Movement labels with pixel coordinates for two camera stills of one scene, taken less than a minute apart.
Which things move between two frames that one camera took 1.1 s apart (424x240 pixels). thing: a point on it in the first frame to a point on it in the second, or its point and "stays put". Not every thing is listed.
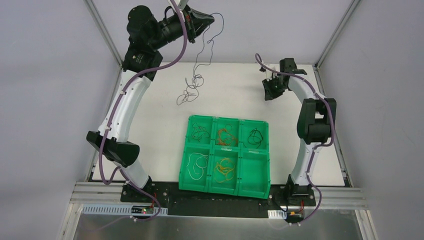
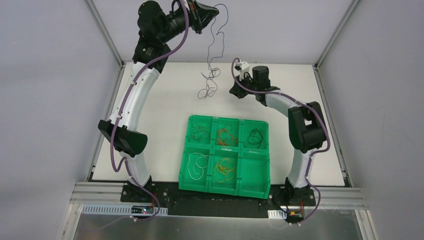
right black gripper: x=274 y=85 to x=242 y=88
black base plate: x=185 y=203 stays put
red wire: x=199 y=131 stays put
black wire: x=204 y=56 to x=209 y=63
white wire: x=197 y=162 stays put
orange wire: x=225 y=138 stays put
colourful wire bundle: x=191 y=93 to x=211 y=85
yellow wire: x=224 y=170 stays put
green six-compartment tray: x=226 y=156 stays put
